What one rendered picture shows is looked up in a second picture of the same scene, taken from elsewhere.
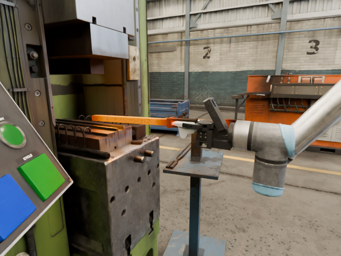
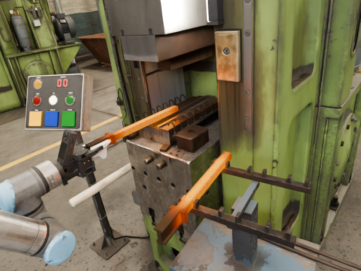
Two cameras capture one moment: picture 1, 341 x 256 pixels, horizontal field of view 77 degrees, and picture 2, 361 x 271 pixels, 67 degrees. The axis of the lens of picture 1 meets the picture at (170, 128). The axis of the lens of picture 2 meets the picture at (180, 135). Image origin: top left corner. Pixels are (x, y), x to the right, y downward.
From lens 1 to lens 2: 153 cm
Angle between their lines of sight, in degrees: 100
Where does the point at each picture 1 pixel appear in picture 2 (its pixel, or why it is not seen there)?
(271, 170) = not seen: hidden behind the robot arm
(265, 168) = not seen: hidden behind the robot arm
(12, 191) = (54, 116)
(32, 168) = (65, 114)
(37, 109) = (139, 88)
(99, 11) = (124, 23)
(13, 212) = (50, 122)
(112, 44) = (139, 50)
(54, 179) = (70, 122)
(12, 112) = (78, 90)
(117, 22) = (142, 26)
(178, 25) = not seen: outside the picture
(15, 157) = (65, 107)
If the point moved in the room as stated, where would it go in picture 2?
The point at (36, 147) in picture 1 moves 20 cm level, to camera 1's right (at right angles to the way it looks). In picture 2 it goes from (76, 107) to (49, 125)
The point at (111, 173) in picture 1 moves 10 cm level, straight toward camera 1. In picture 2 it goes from (129, 150) to (108, 152)
